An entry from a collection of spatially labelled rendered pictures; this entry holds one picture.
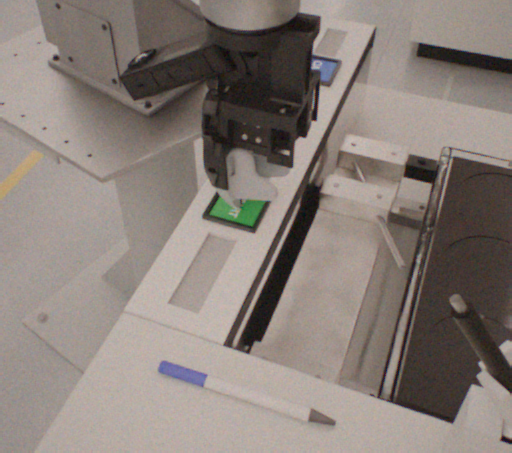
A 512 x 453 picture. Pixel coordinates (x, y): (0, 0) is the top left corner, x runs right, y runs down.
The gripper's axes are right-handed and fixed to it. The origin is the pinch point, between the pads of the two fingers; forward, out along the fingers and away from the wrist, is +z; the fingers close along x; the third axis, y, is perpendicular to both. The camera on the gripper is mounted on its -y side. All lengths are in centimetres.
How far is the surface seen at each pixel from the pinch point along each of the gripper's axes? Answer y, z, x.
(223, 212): -0.2, 1.2, -1.5
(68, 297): -65, 96, 37
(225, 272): 2.7, 1.6, -8.1
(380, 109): 8.1, 15.7, 40.2
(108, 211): -73, 98, 70
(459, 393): 24.9, 7.7, -8.6
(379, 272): 15.1, 15.7, 8.6
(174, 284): -1.0, 1.6, -10.9
